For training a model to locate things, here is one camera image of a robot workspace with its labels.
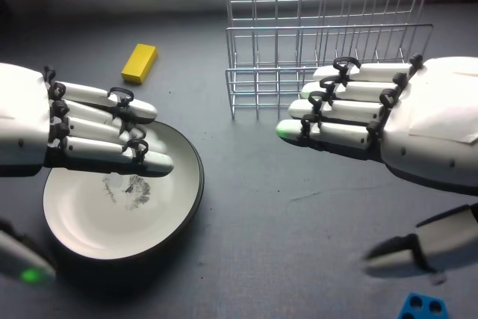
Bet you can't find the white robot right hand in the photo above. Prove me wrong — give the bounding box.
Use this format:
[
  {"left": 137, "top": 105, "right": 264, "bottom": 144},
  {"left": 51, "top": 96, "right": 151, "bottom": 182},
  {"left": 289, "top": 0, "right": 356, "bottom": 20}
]
[{"left": 276, "top": 54, "right": 478, "bottom": 285}]

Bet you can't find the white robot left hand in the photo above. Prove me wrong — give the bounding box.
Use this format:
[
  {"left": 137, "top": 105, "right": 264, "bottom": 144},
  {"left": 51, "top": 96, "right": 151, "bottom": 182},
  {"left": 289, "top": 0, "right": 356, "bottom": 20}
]
[{"left": 0, "top": 63, "right": 176, "bottom": 291}]

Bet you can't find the white plate with black rim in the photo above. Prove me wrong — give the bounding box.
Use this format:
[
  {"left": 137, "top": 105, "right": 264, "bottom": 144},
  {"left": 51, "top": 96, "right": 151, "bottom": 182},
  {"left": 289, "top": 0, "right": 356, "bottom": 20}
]
[
  {"left": 43, "top": 119, "right": 205, "bottom": 262},
  {"left": 50, "top": 135, "right": 206, "bottom": 288}
]

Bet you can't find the yellow rectangular block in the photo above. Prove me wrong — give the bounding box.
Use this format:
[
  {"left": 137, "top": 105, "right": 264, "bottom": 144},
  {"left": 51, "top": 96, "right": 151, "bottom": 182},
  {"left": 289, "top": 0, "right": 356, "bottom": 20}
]
[{"left": 121, "top": 43, "right": 158, "bottom": 84}]

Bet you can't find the grey table cloth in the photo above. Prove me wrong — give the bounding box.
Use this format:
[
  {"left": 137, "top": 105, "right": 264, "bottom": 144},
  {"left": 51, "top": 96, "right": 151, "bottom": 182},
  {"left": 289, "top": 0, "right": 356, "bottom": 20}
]
[{"left": 0, "top": 1, "right": 478, "bottom": 319}]

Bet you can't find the blue pentagon block with holes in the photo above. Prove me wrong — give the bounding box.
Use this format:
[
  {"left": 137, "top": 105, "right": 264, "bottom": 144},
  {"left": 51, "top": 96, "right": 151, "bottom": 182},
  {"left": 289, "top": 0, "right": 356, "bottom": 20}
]
[{"left": 397, "top": 291, "right": 449, "bottom": 319}]

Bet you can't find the wire dish rack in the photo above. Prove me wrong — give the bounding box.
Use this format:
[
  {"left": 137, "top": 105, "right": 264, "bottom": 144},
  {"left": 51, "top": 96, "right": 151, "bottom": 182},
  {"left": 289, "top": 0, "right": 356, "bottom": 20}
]
[{"left": 223, "top": 0, "right": 434, "bottom": 120}]

